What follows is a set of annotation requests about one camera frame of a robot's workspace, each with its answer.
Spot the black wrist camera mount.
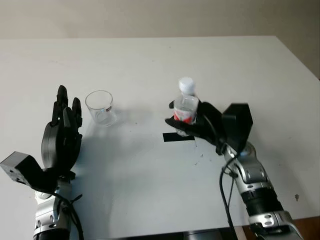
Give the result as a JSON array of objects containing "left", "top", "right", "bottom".
[
  {"left": 0, "top": 151, "right": 58, "bottom": 193},
  {"left": 221, "top": 102, "right": 254, "bottom": 153}
]

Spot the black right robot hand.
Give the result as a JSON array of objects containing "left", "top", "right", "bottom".
[{"left": 164, "top": 99, "right": 227, "bottom": 155}]

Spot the clear glass cup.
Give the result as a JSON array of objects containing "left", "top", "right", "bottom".
[{"left": 84, "top": 90, "right": 118, "bottom": 128}]

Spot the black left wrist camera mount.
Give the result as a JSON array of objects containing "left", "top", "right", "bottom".
[{"left": 0, "top": 151, "right": 58, "bottom": 193}]

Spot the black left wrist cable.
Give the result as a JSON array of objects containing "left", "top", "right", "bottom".
[{"left": 53, "top": 191, "right": 85, "bottom": 240}]

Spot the dark robot torso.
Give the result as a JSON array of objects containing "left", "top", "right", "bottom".
[{"left": 129, "top": 228, "right": 248, "bottom": 240}]

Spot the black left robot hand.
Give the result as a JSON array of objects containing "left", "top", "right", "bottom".
[{"left": 40, "top": 84, "right": 83, "bottom": 177}]

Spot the clear water bottle red label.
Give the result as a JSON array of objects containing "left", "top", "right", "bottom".
[{"left": 173, "top": 77, "right": 200, "bottom": 137}]

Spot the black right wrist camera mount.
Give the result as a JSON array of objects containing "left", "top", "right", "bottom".
[{"left": 221, "top": 102, "right": 254, "bottom": 153}]

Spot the black tape strip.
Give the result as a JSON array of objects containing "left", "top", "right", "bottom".
[{"left": 162, "top": 132, "right": 196, "bottom": 143}]

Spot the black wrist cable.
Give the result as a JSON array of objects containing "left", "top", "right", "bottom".
[
  {"left": 53, "top": 191, "right": 85, "bottom": 240},
  {"left": 203, "top": 113, "right": 238, "bottom": 240}
]

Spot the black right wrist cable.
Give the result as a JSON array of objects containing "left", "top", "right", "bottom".
[{"left": 203, "top": 113, "right": 238, "bottom": 240}]

